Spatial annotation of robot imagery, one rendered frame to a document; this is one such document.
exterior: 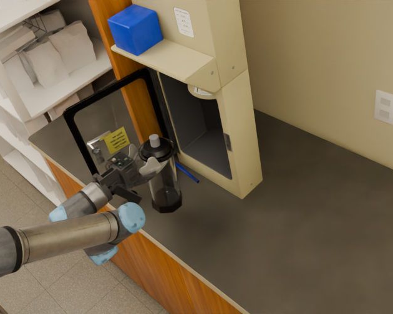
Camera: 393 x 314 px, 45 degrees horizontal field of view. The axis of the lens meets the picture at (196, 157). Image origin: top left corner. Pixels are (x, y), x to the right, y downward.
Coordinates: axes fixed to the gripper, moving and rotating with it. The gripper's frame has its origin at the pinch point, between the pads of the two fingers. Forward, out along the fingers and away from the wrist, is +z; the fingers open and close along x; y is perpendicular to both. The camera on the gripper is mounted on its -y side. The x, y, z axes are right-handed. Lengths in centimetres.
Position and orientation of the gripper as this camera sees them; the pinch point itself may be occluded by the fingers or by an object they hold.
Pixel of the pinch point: (155, 156)
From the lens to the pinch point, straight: 143.1
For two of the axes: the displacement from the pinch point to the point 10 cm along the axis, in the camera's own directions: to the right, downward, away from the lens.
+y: -1.8, -7.2, -6.7
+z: 7.0, -5.7, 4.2
